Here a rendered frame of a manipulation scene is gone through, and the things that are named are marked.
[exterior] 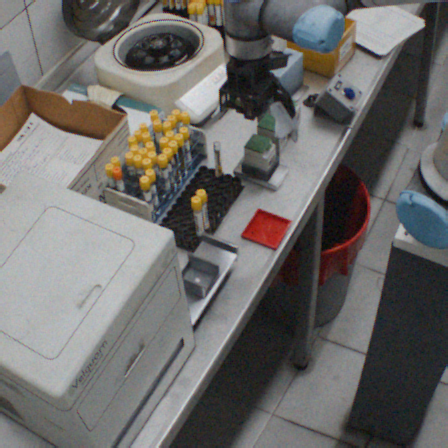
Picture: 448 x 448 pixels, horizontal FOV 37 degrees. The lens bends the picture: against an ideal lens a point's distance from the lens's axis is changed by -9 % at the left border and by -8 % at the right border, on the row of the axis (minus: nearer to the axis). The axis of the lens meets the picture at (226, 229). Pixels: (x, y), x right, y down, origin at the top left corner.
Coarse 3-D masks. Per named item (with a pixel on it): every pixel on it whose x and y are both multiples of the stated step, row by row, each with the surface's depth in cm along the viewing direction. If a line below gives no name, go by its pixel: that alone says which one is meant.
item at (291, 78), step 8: (288, 48) 147; (296, 56) 145; (288, 64) 144; (296, 64) 145; (280, 72) 142; (288, 72) 144; (296, 72) 147; (280, 80) 142; (288, 80) 145; (296, 80) 149; (288, 88) 147; (296, 88) 151; (304, 88) 152; (272, 96) 146; (296, 96) 150
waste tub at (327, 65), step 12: (348, 24) 156; (348, 36) 153; (300, 48) 153; (336, 48) 149; (348, 48) 156; (312, 60) 154; (324, 60) 152; (336, 60) 152; (348, 60) 159; (324, 72) 155; (336, 72) 155
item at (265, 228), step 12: (252, 216) 131; (264, 216) 131; (276, 216) 130; (252, 228) 130; (264, 228) 130; (276, 228) 129; (288, 228) 129; (252, 240) 128; (264, 240) 128; (276, 240) 128
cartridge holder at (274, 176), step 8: (240, 160) 138; (240, 168) 137; (248, 168) 135; (272, 168) 134; (280, 168) 137; (240, 176) 137; (248, 176) 136; (256, 176) 135; (264, 176) 134; (272, 176) 135; (280, 176) 135; (264, 184) 135; (272, 184) 134
